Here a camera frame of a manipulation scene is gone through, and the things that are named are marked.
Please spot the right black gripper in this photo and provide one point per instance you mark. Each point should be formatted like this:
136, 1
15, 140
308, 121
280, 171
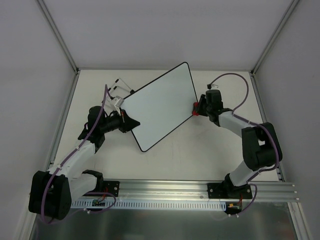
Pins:
202, 105

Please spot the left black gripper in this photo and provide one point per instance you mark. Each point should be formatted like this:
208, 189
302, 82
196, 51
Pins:
124, 120

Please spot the red and black eraser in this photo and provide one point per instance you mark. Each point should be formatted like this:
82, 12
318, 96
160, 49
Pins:
195, 109

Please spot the white whiteboard with black rim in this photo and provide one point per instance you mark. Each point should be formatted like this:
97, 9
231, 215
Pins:
161, 106

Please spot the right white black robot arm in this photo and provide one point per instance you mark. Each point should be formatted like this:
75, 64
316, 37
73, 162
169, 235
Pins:
261, 151

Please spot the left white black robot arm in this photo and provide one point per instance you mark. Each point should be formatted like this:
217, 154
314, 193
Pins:
53, 191

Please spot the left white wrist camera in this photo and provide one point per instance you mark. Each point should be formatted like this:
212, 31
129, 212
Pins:
116, 103

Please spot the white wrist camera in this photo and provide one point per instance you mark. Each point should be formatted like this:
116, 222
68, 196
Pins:
212, 86
116, 103

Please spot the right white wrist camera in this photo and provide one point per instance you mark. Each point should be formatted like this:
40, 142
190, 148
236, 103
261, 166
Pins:
212, 86

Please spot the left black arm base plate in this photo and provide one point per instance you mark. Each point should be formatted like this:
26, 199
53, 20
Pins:
111, 187

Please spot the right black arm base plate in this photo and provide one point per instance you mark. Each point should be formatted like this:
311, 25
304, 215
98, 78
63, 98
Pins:
222, 191

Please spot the white slotted cable duct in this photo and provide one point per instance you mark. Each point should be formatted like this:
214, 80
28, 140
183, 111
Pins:
132, 204

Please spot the aluminium mounting rail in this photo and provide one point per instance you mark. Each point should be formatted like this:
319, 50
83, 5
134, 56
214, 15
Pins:
265, 191

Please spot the right aluminium frame post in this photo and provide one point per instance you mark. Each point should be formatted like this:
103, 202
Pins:
276, 33

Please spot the aluminium frame post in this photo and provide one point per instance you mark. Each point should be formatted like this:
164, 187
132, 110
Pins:
276, 33
57, 34

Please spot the left aluminium frame post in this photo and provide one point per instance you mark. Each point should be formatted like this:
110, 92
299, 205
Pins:
57, 34

